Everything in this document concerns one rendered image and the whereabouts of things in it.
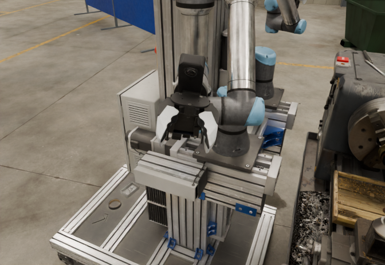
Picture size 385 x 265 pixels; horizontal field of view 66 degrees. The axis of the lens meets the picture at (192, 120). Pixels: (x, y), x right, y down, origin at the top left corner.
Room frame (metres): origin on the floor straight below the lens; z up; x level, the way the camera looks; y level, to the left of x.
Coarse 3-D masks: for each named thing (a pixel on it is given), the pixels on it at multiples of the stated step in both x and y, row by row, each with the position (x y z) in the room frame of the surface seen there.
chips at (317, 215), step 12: (300, 192) 1.31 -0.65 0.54; (312, 192) 1.28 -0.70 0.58; (324, 192) 1.26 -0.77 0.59; (300, 204) 1.20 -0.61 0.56; (312, 204) 1.17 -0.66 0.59; (324, 204) 1.20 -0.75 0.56; (300, 216) 1.10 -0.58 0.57; (312, 216) 1.10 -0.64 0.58; (324, 216) 1.11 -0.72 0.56; (300, 228) 1.02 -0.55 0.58; (312, 228) 1.00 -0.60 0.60; (324, 228) 1.03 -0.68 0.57; (300, 240) 0.96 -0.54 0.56; (300, 252) 0.90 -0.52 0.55; (288, 264) 0.85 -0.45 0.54; (300, 264) 0.84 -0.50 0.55
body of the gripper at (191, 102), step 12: (204, 84) 0.59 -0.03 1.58; (180, 96) 0.50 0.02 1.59; (192, 96) 0.51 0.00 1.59; (204, 96) 0.52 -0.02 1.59; (180, 108) 0.47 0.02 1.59; (192, 108) 0.47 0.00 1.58; (180, 120) 0.48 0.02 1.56; (192, 120) 0.48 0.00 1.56; (168, 132) 0.48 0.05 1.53; (180, 132) 0.48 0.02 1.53; (192, 132) 0.48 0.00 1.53
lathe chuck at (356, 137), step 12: (372, 108) 1.16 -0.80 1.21; (384, 108) 1.12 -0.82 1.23; (360, 120) 1.13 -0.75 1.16; (384, 120) 1.10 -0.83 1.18; (348, 132) 1.18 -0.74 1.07; (360, 132) 1.13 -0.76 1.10; (372, 132) 1.11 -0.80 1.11; (360, 144) 1.12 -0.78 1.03; (372, 144) 1.10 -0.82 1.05; (360, 156) 1.12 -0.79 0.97; (384, 168) 1.07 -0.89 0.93
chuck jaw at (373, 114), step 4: (368, 112) 1.15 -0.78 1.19; (372, 112) 1.14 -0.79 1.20; (376, 112) 1.12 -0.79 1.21; (372, 116) 1.12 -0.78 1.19; (376, 116) 1.11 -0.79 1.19; (372, 120) 1.10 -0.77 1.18; (376, 120) 1.08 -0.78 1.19; (380, 120) 1.07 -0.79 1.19; (372, 124) 1.08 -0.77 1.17; (376, 124) 1.08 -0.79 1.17; (380, 124) 1.07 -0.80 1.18; (384, 124) 1.10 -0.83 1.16; (376, 128) 1.07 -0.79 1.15; (380, 128) 1.07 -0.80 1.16; (384, 128) 1.06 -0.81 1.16; (376, 132) 1.06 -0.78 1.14; (380, 132) 1.05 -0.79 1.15; (384, 132) 1.04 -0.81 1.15; (380, 136) 1.05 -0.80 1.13; (384, 136) 1.04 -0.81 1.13; (380, 140) 1.03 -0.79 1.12; (384, 140) 1.02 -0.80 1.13
